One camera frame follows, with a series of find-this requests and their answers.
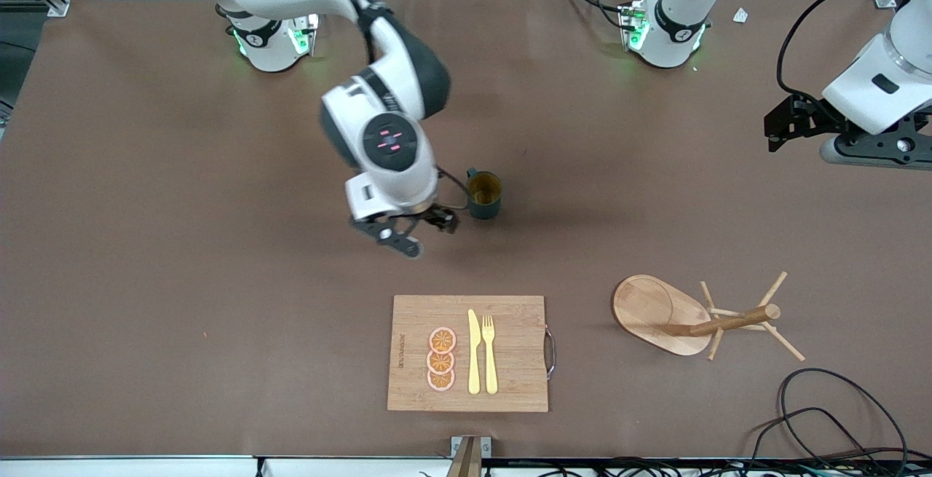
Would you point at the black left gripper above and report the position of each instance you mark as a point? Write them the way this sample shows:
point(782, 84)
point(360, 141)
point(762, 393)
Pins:
point(810, 116)

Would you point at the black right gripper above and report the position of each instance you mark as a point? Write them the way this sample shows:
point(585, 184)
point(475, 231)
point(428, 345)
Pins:
point(439, 218)

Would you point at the teal cup yellow inside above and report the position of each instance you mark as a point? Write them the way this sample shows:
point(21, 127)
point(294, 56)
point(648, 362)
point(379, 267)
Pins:
point(484, 207)

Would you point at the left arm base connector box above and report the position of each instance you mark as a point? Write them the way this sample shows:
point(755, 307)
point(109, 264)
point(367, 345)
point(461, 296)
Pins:
point(633, 25)

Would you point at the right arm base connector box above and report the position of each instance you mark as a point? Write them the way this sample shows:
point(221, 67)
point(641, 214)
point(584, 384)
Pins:
point(304, 34)

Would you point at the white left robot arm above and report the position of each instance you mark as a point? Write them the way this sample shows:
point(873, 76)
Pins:
point(874, 91)

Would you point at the wooden cup rack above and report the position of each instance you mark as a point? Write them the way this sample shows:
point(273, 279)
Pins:
point(648, 309)

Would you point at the orange slice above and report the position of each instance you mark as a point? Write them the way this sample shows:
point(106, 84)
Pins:
point(440, 381)
point(442, 340)
point(440, 363)

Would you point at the white paper scrap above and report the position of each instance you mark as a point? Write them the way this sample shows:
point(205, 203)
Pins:
point(740, 15)

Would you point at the yellow plastic knife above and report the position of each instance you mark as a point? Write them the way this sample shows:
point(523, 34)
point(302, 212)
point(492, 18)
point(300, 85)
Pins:
point(474, 353)

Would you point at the yellow plastic fork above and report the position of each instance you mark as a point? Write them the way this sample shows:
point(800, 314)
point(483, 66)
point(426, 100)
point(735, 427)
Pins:
point(490, 360)

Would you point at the wooden cutting board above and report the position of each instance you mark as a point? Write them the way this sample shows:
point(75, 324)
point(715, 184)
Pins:
point(510, 360)

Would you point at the brown table cover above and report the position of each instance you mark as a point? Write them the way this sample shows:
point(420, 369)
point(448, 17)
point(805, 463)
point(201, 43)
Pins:
point(218, 280)

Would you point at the aluminium post with bracket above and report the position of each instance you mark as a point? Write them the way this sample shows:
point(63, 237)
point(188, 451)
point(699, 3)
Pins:
point(470, 455)

